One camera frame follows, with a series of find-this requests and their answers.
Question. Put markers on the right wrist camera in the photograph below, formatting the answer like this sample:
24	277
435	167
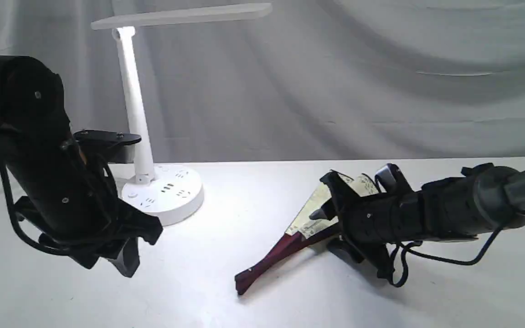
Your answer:
392	180

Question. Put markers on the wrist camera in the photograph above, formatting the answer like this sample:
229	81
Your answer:
392	180
113	147

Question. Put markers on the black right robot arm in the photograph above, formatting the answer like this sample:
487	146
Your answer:
484	199

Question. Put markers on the grey backdrop curtain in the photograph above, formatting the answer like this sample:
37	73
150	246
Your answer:
339	79

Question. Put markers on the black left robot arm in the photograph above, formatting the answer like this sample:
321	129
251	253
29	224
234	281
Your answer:
32	115

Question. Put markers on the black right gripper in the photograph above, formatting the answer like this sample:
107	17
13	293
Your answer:
368	222

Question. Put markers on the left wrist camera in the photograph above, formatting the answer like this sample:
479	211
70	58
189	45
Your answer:
113	147

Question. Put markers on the white desk lamp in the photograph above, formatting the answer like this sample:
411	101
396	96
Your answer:
171	192

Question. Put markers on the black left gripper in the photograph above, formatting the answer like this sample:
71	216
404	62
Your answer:
73	202

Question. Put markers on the folding paper fan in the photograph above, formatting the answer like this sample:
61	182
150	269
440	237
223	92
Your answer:
315	222

